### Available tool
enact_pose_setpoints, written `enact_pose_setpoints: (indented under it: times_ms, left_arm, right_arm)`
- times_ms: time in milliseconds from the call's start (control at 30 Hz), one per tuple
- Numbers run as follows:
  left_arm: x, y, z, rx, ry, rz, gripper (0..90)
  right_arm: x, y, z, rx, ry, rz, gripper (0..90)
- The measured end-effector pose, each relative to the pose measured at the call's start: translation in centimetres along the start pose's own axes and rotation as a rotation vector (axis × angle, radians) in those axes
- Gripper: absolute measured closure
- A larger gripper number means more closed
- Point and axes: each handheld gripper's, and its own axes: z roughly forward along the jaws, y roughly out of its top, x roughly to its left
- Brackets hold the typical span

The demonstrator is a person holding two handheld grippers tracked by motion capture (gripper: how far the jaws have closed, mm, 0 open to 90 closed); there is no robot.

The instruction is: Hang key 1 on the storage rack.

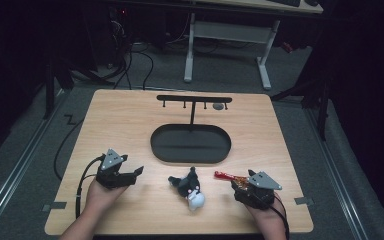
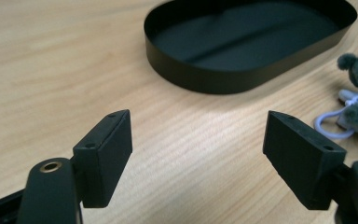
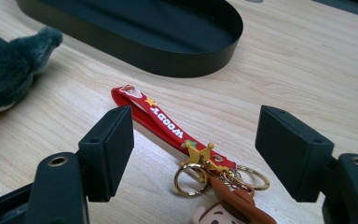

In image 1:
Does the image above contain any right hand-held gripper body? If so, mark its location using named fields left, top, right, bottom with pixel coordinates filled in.
left=231, top=170, right=283, bottom=211

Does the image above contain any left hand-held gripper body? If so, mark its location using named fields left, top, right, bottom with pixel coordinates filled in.
left=95, top=148, right=138, bottom=190

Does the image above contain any red and gold keychain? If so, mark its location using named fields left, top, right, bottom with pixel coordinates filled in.
left=213, top=170, right=249, bottom=188

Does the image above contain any black and white plush keychain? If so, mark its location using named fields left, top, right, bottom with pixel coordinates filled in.
left=167, top=166, right=206, bottom=212

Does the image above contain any black oval tray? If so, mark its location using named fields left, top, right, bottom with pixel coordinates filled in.
left=150, top=94, right=233, bottom=165

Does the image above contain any person's left hand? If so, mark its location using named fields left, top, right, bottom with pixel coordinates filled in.
left=85, top=179, right=129, bottom=215

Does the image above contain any person's right hand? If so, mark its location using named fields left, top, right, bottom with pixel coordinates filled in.
left=244, top=194, right=288, bottom=231

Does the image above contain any grey tape strip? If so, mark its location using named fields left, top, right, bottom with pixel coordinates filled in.
left=41, top=201, right=68, bottom=213
left=294, top=196, right=315, bottom=206

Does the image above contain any black metal stand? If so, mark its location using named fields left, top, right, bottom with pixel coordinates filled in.
left=42, top=58, right=76, bottom=121
left=269, top=63, right=332, bottom=142

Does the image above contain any white-framed desk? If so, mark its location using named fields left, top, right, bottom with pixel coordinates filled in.
left=113, top=0, right=325, bottom=91

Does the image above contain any black keyboard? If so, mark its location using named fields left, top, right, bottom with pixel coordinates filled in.
left=268, top=0, right=302, bottom=8

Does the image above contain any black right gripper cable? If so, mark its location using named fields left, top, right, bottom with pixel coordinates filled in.
left=269, top=194, right=291, bottom=240

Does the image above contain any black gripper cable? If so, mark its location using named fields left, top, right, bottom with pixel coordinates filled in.
left=269, top=194, right=291, bottom=240
left=75, top=154, right=106, bottom=220

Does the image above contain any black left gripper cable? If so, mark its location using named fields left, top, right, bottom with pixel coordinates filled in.
left=75, top=154, right=106, bottom=220

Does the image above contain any black floor cable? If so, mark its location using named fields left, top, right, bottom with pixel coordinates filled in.
left=53, top=114, right=85, bottom=181

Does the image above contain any metal floor rail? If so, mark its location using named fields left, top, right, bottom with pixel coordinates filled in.
left=0, top=89, right=66, bottom=236
left=303, top=105, right=370, bottom=240

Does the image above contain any bundle of black floor cables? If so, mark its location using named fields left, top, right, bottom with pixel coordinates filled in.
left=99, top=6, right=155, bottom=91

